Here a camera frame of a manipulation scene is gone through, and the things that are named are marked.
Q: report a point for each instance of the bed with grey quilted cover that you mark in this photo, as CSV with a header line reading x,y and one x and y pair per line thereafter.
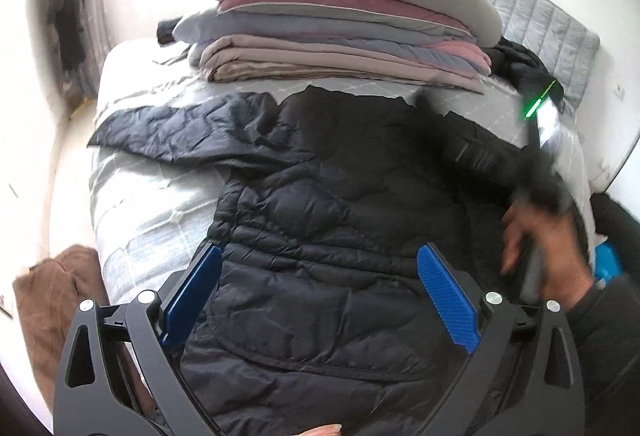
x,y
150,196

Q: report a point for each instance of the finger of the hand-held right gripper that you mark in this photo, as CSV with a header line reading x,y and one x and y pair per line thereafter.
x,y
475,150

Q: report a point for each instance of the black puffer jacket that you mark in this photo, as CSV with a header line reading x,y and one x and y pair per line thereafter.
x,y
325,216

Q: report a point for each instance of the dark cloth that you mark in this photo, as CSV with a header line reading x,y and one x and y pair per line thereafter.
x,y
617,221

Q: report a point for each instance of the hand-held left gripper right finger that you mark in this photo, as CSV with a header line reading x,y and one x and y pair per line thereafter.
x,y
447,301

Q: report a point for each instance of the dark hanging clothes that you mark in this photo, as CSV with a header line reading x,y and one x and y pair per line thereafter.
x,y
65,15

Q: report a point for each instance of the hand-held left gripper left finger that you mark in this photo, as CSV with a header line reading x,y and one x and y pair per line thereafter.
x,y
196,293

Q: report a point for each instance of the grey striped curtain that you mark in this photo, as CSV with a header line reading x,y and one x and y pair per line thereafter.
x,y
92,40

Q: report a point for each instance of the small black object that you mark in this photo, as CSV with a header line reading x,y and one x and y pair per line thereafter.
x,y
167,31

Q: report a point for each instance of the blue plastic stool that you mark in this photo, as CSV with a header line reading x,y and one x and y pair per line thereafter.
x,y
607,262

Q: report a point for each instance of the stack of folded blankets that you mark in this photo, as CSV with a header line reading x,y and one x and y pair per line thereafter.
x,y
280,63

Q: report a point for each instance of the person's right forearm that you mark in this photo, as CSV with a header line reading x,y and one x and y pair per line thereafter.
x,y
610,346

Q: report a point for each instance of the blue-grey folded blanket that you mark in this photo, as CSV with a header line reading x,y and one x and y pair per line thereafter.
x,y
260,28

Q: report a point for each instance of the pile of black clothes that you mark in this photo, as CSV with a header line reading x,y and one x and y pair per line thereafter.
x,y
520,63

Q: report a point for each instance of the person's right hand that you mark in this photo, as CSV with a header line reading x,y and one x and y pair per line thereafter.
x,y
555,251

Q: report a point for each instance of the brown cloth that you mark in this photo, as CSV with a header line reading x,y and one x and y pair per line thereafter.
x,y
50,306

